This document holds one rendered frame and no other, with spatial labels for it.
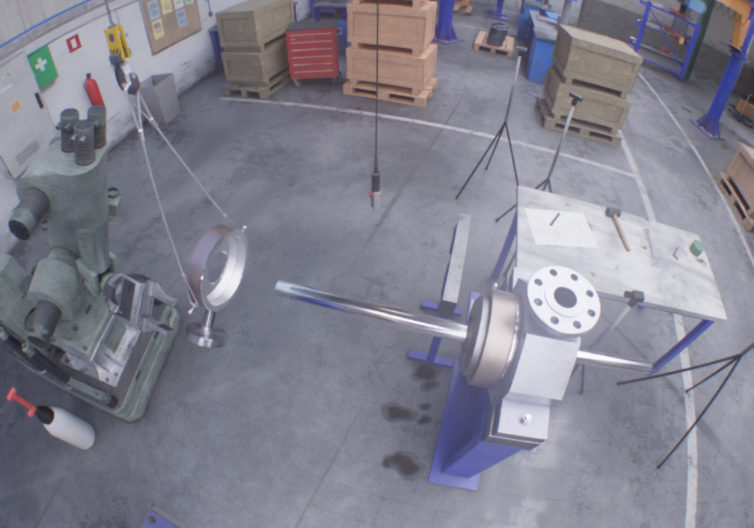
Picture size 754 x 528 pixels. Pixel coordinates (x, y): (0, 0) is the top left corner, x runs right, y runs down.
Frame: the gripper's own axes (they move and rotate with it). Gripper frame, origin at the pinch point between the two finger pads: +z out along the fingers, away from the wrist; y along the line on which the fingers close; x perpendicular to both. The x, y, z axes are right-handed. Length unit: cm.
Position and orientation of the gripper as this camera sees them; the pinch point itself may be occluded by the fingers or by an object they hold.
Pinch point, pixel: (167, 315)
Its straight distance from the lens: 186.8
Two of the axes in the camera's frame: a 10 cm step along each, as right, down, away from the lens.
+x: 1.3, 0.3, 9.9
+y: 2.9, -9.6, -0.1
